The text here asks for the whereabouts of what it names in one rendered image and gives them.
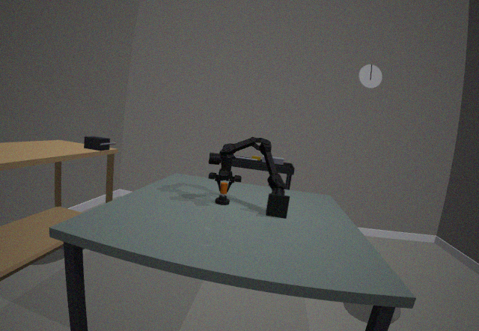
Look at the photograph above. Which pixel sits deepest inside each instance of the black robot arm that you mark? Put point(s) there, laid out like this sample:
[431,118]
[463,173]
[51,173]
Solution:
[227,153]

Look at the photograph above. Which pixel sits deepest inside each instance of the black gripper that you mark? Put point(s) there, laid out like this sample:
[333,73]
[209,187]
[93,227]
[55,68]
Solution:
[213,176]

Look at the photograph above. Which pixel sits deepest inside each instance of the orange tapered knob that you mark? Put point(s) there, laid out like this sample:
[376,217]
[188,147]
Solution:
[224,188]

